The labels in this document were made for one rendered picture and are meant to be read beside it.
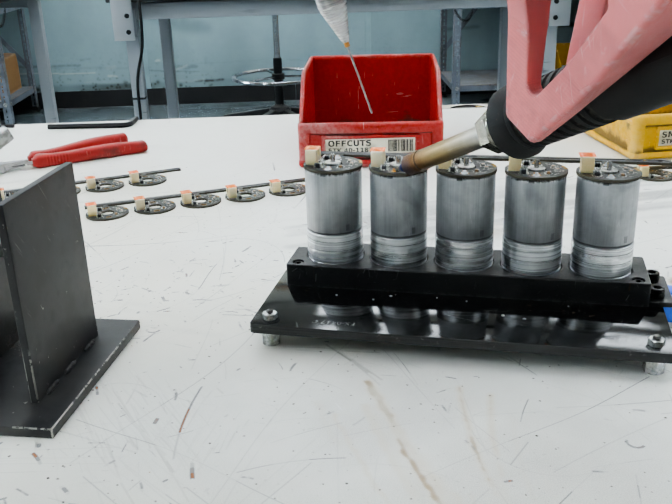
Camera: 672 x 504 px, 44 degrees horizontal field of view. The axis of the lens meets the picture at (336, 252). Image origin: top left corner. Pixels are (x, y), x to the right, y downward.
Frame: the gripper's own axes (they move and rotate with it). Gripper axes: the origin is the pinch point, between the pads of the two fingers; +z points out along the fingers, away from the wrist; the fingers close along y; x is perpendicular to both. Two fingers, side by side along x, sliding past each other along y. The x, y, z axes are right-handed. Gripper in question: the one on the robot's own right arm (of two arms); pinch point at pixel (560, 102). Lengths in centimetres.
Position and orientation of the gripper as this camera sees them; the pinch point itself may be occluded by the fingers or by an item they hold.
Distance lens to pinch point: 27.0
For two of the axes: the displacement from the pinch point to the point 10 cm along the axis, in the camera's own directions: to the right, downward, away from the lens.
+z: -2.4, 6.6, 7.1
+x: 4.8, 7.1, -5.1
